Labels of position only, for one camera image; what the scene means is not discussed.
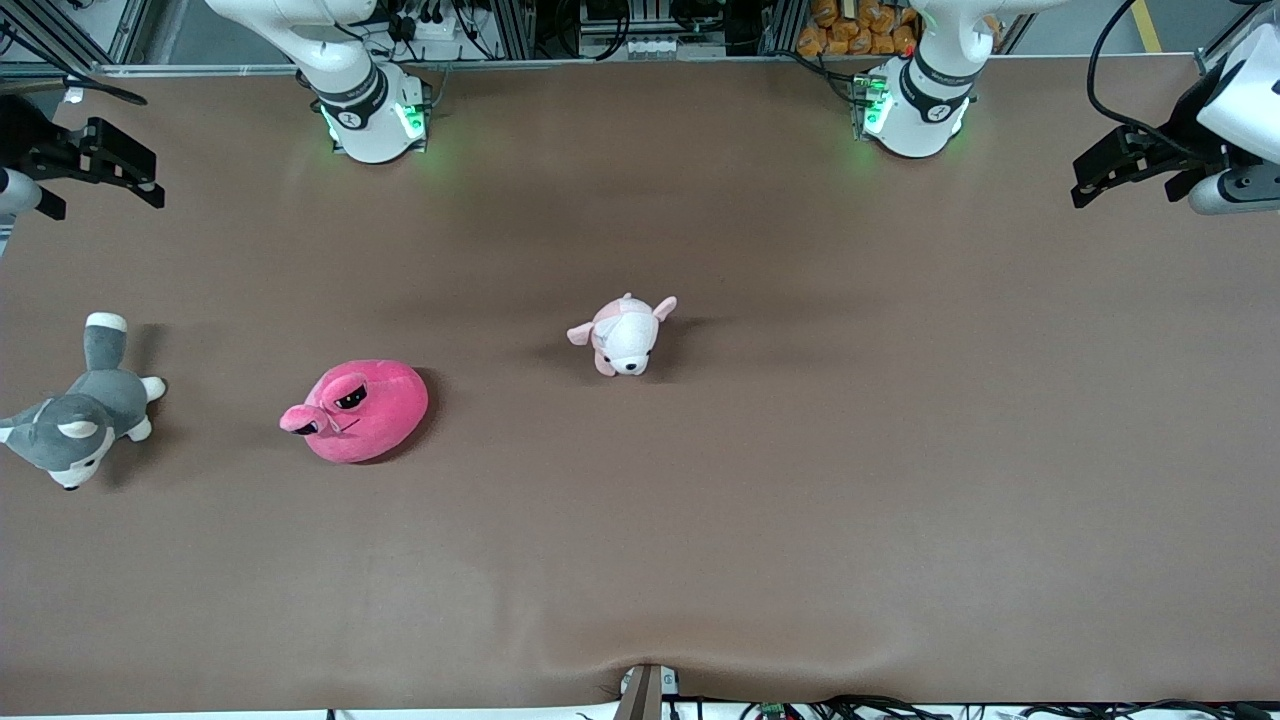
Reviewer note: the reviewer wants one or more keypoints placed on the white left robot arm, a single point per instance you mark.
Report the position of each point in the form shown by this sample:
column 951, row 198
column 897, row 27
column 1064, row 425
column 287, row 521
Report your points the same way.
column 1250, row 100

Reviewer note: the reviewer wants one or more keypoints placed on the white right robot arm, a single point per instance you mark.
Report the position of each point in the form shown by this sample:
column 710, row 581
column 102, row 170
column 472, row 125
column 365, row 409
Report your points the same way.
column 360, row 90

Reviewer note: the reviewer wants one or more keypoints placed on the pile of orange packets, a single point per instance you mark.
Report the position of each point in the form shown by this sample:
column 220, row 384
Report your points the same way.
column 860, row 28

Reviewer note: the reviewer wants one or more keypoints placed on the pale pink white plush dog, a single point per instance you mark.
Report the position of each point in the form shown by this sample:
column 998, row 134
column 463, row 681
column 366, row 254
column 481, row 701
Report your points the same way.
column 625, row 340

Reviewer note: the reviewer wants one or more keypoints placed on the silver table edge rail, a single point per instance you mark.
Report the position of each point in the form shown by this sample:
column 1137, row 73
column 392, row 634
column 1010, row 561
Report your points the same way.
column 600, row 64

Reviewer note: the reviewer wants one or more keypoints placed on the hot pink round plush toy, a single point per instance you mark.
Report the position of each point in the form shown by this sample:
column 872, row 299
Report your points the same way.
column 365, row 415

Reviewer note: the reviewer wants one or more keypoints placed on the white power strip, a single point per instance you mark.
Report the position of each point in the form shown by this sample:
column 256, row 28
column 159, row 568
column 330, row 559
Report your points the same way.
column 432, row 26

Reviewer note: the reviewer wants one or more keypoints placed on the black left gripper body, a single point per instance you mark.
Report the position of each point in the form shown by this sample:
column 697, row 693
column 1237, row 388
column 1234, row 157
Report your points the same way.
column 1181, row 137

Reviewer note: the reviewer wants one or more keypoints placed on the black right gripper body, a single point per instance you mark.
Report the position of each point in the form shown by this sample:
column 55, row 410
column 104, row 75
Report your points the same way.
column 22, row 130

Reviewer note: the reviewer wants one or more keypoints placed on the small green circuit board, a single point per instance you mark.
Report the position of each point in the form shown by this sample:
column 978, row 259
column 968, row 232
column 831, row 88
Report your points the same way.
column 772, row 710

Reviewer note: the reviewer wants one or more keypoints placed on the grey white husky plush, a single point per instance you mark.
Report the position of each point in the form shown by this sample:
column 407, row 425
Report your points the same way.
column 90, row 410

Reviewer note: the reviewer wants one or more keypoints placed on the aluminium frame profile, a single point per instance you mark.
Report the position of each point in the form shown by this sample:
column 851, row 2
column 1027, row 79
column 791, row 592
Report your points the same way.
column 70, row 30
column 1222, row 45

